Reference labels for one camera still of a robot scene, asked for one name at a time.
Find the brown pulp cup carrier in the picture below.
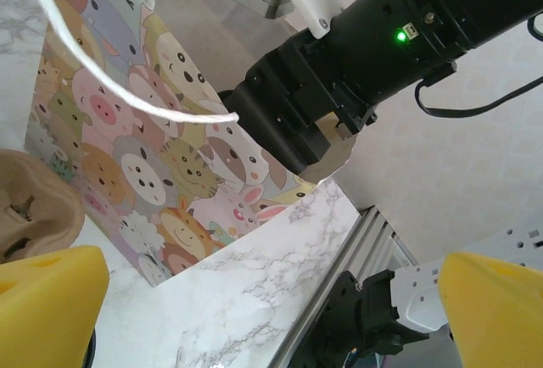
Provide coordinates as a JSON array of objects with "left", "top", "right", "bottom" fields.
[{"left": 0, "top": 149, "right": 85, "bottom": 264}]

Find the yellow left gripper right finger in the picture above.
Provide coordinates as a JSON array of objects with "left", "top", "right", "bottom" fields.
[{"left": 439, "top": 251, "right": 543, "bottom": 368}]

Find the black right camera cable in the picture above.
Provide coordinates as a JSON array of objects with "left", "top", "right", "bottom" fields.
[{"left": 414, "top": 15, "right": 543, "bottom": 120}]

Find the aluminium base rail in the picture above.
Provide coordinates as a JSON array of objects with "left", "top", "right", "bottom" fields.
[{"left": 271, "top": 206, "right": 421, "bottom": 368}]

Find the cartoon animal print paper bag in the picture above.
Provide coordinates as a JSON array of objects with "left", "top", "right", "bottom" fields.
[{"left": 23, "top": 0, "right": 360, "bottom": 288}]

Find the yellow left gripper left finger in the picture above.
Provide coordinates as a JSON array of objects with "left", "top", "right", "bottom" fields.
[{"left": 0, "top": 244, "right": 110, "bottom": 368}]

